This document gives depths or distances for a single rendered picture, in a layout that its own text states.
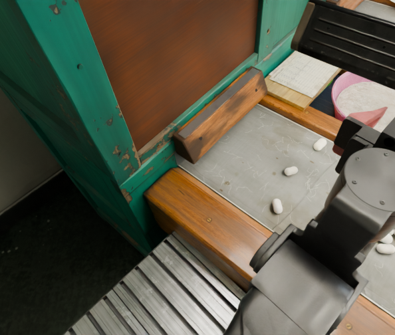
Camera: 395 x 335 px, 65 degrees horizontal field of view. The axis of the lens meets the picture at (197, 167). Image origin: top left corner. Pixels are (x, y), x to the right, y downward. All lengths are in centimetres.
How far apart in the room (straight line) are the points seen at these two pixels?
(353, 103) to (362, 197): 75
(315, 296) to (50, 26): 40
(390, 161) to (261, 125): 61
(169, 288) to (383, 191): 56
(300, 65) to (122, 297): 78
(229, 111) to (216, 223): 27
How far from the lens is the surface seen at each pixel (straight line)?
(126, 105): 58
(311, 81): 95
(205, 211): 69
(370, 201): 25
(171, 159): 75
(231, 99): 76
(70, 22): 46
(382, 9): 140
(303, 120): 87
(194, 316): 72
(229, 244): 66
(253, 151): 81
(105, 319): 76
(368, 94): 103
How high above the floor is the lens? 138
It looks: 55 degrees down
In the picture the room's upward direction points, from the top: 8 degrees counter-clockwise
